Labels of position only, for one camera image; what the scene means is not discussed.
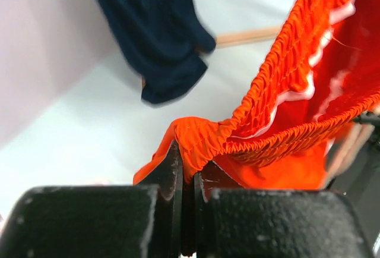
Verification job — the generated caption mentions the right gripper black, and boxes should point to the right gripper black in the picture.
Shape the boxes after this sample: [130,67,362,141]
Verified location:
[326,112,379,204]

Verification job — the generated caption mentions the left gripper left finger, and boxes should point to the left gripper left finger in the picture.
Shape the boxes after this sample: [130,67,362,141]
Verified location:
[1,143,182,258]

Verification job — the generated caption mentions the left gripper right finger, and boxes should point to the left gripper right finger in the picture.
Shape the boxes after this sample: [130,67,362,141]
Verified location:
[194,162,373,257]

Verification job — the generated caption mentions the orange shorts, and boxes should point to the orange shorts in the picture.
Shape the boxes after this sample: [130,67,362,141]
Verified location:
[133,0,379,190]

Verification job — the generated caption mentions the navy blue shorts hanging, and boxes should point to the navy blue shorts hanging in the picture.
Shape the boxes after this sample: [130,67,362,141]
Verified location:
[97,0,216,104]

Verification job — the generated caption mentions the wooden clothes rack frame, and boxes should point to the wooden clothes rack frame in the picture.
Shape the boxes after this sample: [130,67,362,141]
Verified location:
[216,26,281,48]

